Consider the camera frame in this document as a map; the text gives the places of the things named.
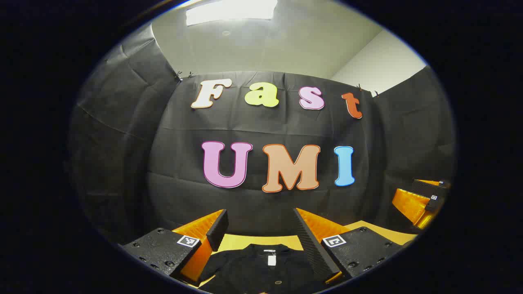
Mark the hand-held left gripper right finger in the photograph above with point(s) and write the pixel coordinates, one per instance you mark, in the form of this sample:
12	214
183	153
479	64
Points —
310	245

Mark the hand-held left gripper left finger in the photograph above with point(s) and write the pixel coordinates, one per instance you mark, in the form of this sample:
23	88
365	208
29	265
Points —
217	230

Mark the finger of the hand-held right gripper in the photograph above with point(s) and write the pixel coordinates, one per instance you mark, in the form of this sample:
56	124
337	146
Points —
408	204

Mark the black button shirt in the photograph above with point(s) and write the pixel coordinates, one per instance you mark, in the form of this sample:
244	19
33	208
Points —
245	269

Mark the black backdrop cloth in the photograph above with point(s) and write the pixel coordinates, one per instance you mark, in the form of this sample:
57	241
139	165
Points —
171	163

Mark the ceiling light panel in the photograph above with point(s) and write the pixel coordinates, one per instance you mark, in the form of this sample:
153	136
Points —
229	10

